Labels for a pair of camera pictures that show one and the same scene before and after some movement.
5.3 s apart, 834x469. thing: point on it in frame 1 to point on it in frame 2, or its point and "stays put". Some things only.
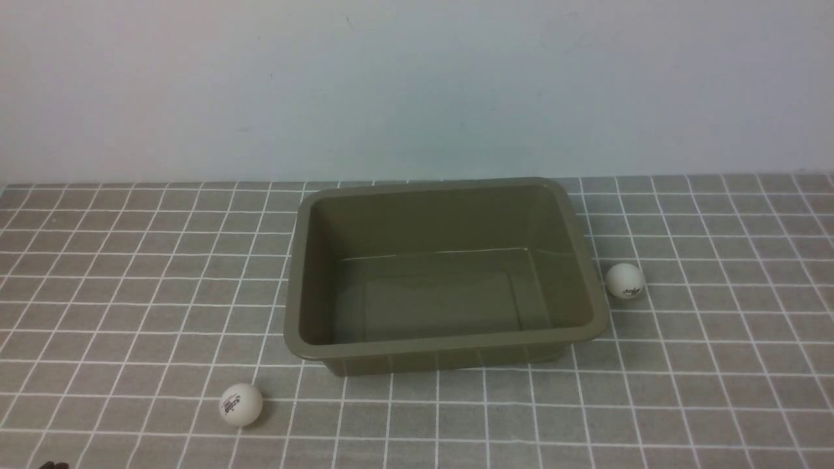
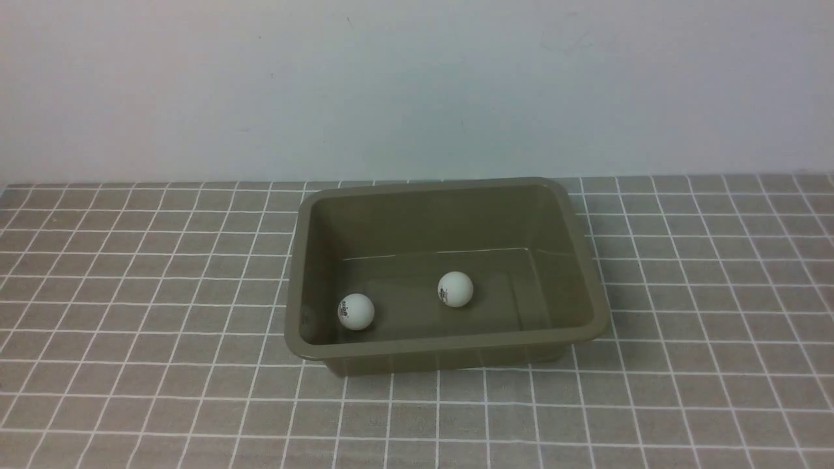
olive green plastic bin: [391, 275] stays put
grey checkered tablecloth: [128, 308] stays put
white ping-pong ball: [241, 404] to [356, 311]
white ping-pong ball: [625, 281] to [455, 289]
